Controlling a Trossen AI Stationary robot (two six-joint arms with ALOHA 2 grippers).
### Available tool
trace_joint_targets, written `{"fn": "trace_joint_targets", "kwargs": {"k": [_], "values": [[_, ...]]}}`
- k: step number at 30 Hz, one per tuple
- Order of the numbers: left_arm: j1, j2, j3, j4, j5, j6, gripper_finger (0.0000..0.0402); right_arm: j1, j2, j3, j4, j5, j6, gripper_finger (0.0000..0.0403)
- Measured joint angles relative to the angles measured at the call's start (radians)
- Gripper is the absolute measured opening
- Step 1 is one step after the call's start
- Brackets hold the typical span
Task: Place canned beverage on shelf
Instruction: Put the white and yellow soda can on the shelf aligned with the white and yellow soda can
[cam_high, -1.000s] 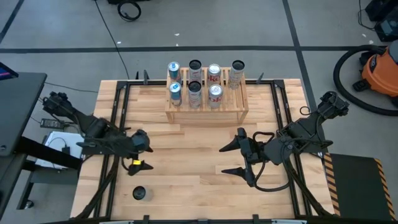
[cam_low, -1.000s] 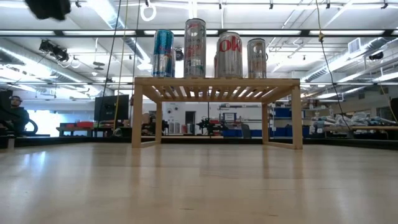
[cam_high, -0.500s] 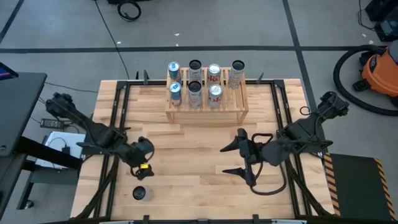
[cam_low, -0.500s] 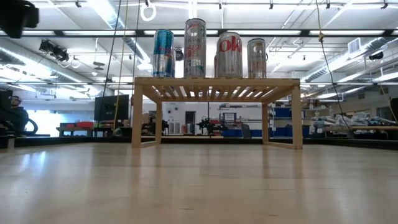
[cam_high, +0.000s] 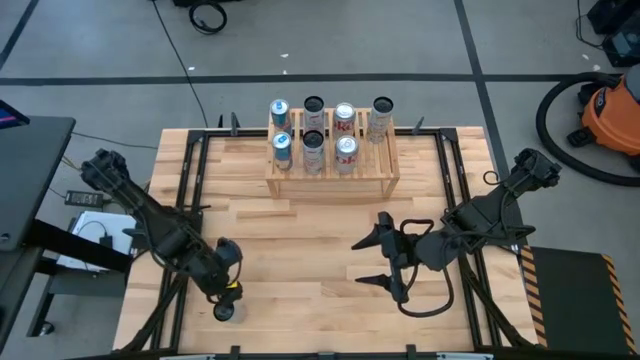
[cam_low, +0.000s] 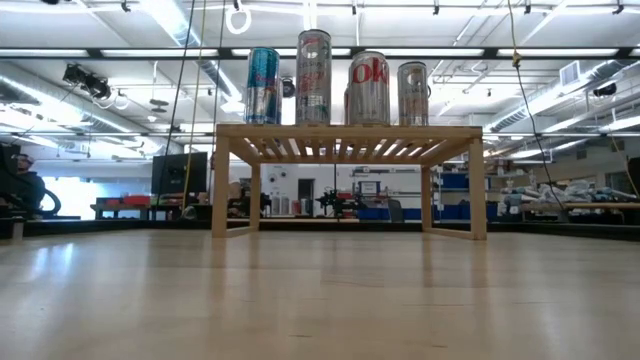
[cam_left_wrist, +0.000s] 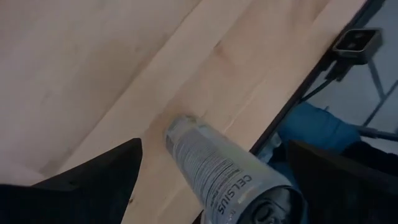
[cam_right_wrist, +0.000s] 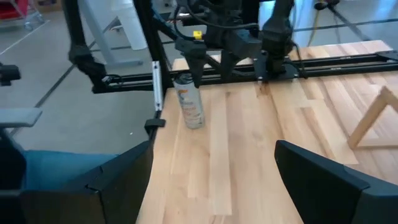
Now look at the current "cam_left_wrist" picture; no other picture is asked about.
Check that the black aluminium table frame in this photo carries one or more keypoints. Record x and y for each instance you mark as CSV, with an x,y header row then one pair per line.
x,y
280,116

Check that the silver Celsius can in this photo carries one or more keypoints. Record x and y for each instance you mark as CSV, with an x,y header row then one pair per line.
x,y
217,168

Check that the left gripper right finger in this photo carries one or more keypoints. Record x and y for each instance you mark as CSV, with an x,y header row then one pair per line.
x,y
348,199

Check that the blue cloth object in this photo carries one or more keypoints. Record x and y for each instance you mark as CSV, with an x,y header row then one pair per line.
x,y
317,127

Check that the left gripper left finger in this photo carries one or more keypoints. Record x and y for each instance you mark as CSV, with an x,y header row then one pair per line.
x,y
77,196

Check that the grey metal bar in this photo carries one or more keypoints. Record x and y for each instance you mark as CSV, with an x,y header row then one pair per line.
x,y
379,134

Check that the black frame clamp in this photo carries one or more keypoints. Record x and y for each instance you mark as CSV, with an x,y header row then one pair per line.
x,y
357,43

